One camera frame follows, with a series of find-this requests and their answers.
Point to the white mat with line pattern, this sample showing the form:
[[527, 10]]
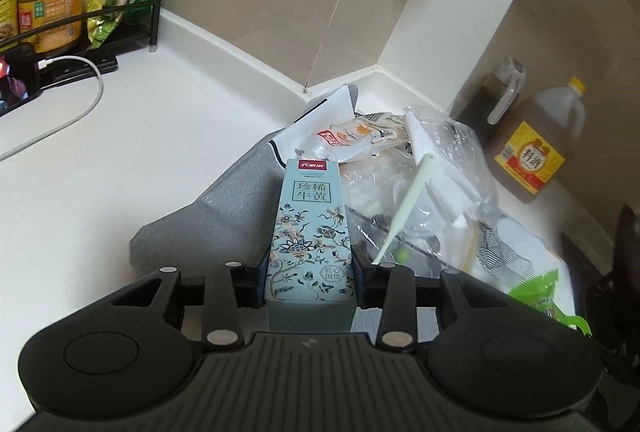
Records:
[[234, 217]]

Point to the dark soy sauce dispenser bottle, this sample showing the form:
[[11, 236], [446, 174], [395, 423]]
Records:
[[494, 99]]

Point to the black wok pan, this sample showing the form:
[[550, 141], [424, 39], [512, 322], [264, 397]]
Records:
[[609, 302]]

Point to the green snack pouch with handle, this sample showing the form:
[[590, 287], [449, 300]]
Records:
[[538, 293]]

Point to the clear plastic bag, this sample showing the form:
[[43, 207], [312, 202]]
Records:
[[458, 204]]

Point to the light blue floral carton box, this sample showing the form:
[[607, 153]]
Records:
[[310, 285]]

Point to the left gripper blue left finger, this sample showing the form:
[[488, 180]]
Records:
[[230, 287]]

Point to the pale green plastic stick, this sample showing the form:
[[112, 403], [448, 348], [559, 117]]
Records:
[[401, 216]]

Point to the black wire spice rack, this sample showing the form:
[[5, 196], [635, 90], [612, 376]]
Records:
[[102, 33]]

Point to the black smartphone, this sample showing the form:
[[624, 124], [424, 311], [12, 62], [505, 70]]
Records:
[[20, 81]]

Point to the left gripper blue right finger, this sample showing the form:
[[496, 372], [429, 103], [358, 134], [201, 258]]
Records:
[[392, 289]]

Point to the red white snack wrapper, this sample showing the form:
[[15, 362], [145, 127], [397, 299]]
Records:
[[356, 139]]

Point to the cooking wine jug yellow label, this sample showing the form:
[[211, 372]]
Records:
[[536, 139]]

